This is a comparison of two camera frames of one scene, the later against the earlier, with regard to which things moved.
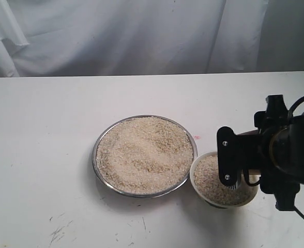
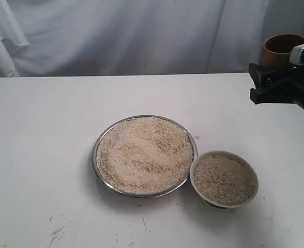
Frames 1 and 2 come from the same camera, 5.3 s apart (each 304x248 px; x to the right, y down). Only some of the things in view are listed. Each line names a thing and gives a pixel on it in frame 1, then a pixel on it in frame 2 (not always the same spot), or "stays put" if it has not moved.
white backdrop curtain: (66, 37) stays put
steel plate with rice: (144, 156) stays put
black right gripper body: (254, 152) → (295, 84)
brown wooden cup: (254, 175) → (276, 49)
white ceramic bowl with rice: (205, 179) stays put
